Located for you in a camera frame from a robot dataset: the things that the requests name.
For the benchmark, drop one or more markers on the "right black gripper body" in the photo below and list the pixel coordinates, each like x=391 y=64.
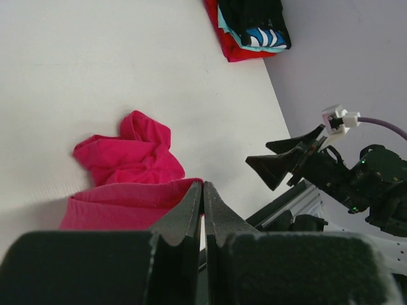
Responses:
x=324 y=168

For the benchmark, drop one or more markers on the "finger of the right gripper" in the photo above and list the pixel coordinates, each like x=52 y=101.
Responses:
x=272 y=169
x=306 y=144

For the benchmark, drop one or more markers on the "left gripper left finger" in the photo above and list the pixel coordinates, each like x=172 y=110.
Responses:
x=155 y=266

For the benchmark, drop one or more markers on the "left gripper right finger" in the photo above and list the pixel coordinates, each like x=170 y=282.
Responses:
x=247 y=266

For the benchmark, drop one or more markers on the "pink t shirt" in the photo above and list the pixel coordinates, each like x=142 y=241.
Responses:
x=137 y=180

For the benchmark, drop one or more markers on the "red t shirt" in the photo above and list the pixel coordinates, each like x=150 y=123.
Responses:
x=231 y=50

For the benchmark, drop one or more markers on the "blue flower print t shirt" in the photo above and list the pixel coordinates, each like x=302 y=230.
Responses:
x=269 y=41

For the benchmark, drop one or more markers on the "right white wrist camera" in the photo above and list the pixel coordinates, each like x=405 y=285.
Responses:
x=338 y=121

